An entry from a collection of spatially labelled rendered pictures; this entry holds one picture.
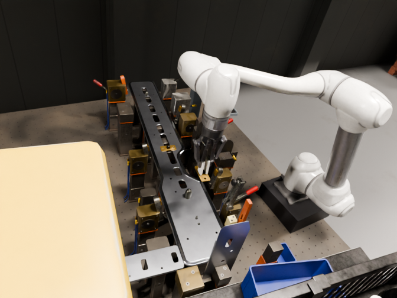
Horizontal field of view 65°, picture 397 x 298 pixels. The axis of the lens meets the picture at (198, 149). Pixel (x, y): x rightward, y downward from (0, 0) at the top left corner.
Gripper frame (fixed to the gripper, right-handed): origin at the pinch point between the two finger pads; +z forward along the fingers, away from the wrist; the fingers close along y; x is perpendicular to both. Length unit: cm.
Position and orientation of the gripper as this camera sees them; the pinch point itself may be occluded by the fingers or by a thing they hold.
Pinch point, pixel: (204, 165)
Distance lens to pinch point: 120.6
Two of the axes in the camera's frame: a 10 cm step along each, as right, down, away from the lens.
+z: -1.6, 7.4, 6.5
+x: 3.5, 6.6, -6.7
